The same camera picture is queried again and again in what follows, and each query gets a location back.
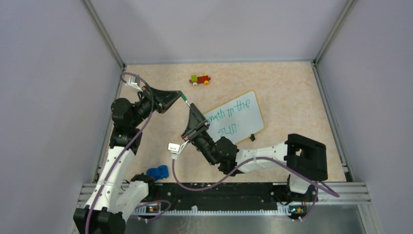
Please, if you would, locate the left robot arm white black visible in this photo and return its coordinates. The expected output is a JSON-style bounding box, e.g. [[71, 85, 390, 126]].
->
[[73, 86, 182, 234]]

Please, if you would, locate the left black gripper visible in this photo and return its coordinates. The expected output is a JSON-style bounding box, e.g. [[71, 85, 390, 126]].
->
[[131, 84, 183, 127]]

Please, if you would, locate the yellow framed whiteboard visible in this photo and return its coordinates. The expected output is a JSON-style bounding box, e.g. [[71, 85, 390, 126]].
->
[[204, 90, 264, 144]]

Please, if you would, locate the white slotted cable duct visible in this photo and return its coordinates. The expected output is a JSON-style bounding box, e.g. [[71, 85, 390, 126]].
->
[[132, 205, 291, 216]]

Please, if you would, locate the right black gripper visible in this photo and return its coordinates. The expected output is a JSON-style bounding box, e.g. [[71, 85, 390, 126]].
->
[[181, 102, 218, 165]]

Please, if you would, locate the blue toy car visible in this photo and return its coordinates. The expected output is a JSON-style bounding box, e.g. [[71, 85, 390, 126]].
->
[[146, 165, 169, 181]]

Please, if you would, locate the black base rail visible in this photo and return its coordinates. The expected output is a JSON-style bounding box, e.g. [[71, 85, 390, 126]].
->
[[129, 181, 319, 212]]

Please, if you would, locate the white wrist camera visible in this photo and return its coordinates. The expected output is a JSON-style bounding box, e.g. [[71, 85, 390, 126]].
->
[[125, 76, 143, 93], [167, 141, 189, 160]]

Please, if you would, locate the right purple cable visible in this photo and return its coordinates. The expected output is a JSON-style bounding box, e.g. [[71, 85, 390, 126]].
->
[[171, 154, 341, 222]]

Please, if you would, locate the green white marker pen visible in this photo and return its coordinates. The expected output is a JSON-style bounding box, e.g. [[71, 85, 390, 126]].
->
[[181, 93, 191, 107]]

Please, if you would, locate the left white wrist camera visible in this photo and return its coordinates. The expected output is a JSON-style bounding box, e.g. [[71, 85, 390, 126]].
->
[[125, 76, 143, 93]]

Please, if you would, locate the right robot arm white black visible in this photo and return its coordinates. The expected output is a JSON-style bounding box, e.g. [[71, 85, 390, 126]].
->
[[181, 103, 328, 201]]

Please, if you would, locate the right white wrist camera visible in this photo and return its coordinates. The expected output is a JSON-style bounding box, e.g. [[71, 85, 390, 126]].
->
[[167, 141, 189, 160]]

